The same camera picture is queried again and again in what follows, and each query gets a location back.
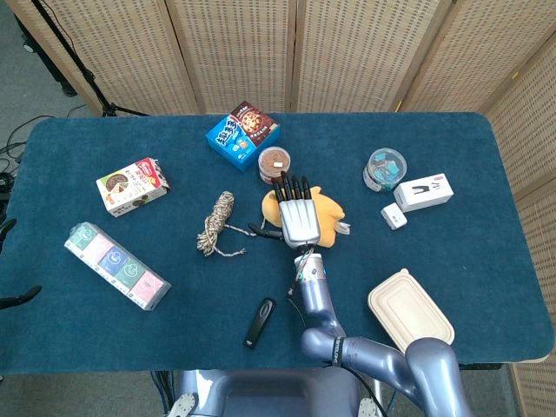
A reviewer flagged clear jar with brown lid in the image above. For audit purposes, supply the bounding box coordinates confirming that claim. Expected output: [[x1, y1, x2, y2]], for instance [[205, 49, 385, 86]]
[[257, 146, 293, 186]]

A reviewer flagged yellow plush toy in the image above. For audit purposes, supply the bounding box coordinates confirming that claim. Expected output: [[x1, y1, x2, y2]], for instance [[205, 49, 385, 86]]
[[260, 185, 352, 249]]

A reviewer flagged black wheeled stand base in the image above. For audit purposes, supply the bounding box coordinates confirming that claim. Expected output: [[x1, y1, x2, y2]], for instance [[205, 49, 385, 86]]
[[14, 12, 78, 98]]

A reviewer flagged black tripod stand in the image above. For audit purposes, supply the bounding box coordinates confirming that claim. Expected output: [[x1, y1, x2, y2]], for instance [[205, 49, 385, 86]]
[[30, 0, 149, 118]]

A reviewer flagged wicker folding screen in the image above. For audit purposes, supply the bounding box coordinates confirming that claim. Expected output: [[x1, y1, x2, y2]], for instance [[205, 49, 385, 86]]
[[3, 0, 556, 417]]

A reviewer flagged small white staples box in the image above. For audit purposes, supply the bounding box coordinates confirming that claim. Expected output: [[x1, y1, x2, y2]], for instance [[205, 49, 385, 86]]
[[380, 202, 408, 231]]

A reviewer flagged black floor cable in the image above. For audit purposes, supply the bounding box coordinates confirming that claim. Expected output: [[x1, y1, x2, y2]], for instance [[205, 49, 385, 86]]
[[0, 103, 88, 195]]

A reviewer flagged black stapler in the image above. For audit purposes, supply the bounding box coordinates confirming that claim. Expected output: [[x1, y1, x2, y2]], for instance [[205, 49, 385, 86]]
[[242, 297, 277, 350]]

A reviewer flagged white chocolate biscuit box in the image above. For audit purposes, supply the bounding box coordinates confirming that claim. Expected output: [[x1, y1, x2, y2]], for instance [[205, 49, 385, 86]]
[[96, 156, 171, 218]]

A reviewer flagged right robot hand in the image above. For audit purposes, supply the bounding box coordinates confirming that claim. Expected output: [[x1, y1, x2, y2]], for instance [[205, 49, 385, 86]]
[[248, 170, 323, 250]]

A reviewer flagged beige lidded food container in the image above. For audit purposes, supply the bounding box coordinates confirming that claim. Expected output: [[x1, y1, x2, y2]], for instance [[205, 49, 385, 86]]
[[367, 268, 456, 354]]

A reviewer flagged large white stapler box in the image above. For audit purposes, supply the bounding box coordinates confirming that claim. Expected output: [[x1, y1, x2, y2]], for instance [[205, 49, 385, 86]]
[[393, 172, 455, 213]]

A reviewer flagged multicolour tissue pack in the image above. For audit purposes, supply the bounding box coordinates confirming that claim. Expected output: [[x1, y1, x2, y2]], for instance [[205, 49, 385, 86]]
[[63, 221, 173, 312]]

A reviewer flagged clear jar of binder clips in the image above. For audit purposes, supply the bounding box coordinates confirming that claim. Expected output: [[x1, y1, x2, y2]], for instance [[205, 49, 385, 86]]
[[362, 147, 408, 193]]

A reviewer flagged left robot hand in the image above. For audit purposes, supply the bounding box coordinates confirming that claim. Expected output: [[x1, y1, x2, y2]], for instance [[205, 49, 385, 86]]
[[0, 218, 43, 311]]

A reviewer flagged blue cookie box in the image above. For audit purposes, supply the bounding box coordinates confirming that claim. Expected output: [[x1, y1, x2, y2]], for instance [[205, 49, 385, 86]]
[[204, 100, 282, 173]]

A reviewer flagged blue-grey robot torso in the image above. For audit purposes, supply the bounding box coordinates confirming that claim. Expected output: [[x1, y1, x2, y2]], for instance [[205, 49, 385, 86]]
[[167, 367, 384, 417]]

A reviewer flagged blue table cloth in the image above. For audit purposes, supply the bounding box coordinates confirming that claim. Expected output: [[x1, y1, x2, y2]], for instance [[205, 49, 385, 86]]
[[0, 111, 556, 375]]

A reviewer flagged braided multicolour rope bundle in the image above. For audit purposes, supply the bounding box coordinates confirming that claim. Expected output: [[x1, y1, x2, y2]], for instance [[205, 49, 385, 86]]
[[196, 190, 258, 258]]

